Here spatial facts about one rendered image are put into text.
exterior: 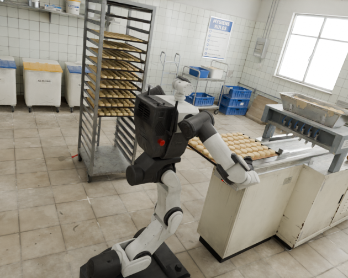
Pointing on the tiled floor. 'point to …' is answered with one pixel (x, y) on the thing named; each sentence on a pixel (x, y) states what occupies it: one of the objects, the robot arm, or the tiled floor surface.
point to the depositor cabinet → (317, 198)
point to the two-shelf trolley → (206, 86)
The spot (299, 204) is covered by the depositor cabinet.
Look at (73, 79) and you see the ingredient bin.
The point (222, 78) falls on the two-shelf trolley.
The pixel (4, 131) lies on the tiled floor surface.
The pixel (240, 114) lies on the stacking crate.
